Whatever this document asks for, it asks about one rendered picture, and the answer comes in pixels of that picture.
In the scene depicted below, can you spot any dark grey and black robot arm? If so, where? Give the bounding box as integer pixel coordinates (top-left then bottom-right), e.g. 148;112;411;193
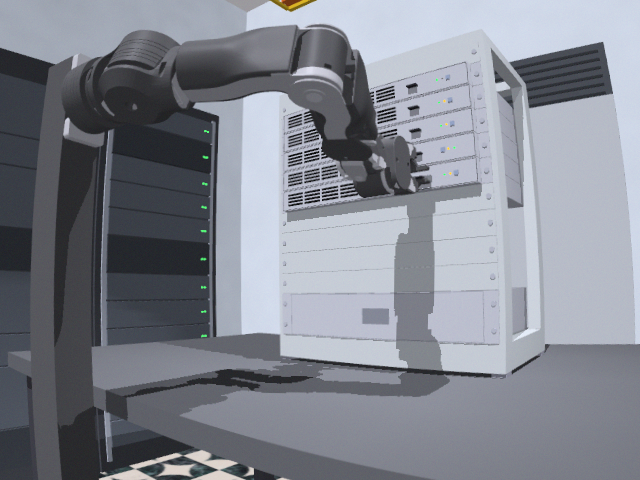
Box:
61;23;386;182

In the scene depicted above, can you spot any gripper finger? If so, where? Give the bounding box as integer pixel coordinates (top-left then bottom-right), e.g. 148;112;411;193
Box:
406;141;430;173
394;176;430;195

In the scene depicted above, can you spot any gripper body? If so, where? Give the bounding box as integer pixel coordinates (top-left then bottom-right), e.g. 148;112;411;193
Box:
353;134;411;198

